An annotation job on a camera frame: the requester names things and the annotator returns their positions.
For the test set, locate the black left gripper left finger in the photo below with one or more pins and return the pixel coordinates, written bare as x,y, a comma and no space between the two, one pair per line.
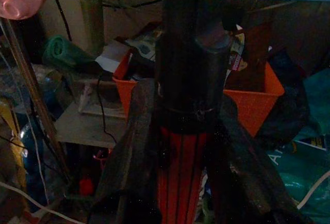
129,157

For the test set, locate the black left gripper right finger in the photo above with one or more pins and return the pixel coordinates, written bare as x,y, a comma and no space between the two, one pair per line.
239,172

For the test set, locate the red pole with black grip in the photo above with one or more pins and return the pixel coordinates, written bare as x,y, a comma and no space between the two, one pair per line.
190,74

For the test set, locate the small red object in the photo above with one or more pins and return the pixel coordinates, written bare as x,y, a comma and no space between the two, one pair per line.
85,186

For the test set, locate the low grey shelf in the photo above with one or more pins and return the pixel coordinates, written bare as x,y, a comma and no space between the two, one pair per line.
82,126

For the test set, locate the orange plastic bin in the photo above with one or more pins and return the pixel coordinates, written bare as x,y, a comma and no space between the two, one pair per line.
252,105

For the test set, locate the black plastic bag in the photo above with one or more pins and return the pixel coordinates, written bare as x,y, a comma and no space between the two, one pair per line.
288,110

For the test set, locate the white paper sheet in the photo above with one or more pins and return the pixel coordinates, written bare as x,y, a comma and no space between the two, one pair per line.
111,56

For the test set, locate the teal plastic bag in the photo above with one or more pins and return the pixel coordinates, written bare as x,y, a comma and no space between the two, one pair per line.
317,97

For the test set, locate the brown snack packet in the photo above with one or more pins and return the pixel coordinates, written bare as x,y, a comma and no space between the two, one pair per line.
255,61

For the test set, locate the yellow bag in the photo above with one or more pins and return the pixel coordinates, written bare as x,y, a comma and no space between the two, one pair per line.
10,120

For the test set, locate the green rolled towel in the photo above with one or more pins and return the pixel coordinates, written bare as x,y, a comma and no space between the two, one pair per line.
62,51

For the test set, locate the thin metal rods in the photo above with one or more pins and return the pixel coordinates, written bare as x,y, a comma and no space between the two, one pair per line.
28,79

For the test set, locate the wooden table leg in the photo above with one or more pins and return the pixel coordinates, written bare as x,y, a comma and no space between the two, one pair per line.
92,22

